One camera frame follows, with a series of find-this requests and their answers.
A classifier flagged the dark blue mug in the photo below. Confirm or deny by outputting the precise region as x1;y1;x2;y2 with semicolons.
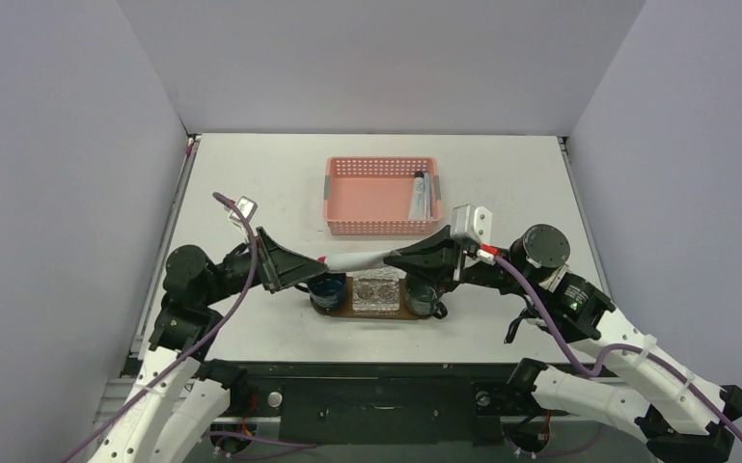
294;273;347;311

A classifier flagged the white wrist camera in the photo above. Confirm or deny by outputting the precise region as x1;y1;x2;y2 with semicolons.
228;196;259;225
450;204;493;245

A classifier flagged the brown oval wooden tray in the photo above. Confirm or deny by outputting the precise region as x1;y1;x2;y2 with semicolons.
309;296;432;321

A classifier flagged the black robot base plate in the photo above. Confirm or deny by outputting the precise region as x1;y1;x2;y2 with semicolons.
201;361;545;446

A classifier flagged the red cap toothpaste tube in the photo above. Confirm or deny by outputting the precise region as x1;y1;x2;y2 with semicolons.
317;251;391;273

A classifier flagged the pink perforated plastic basket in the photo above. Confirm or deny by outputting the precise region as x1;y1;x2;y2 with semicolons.
323;156;443;236

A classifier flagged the dark green mug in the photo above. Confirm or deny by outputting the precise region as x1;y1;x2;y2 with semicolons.
404;275;448;319

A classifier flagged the dark cap toothpaste tube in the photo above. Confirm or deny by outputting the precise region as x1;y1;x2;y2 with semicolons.
408;171;427;221

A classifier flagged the grey tape strip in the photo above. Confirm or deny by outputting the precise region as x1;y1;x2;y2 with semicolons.
323;176;331;201

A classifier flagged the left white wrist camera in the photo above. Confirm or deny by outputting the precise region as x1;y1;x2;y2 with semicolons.
228;196;259;225

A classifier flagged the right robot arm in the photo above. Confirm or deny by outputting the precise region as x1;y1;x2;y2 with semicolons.
383;224;742;462

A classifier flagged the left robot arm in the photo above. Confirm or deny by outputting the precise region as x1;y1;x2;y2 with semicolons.
91;228;327;462

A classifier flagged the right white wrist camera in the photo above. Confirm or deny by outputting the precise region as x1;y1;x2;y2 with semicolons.
450;204;493;245

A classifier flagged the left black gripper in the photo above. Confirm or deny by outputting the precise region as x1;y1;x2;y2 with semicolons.
202;226;328;305

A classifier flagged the light blue toothbrush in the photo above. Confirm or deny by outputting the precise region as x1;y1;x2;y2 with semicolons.
423;172;435;220

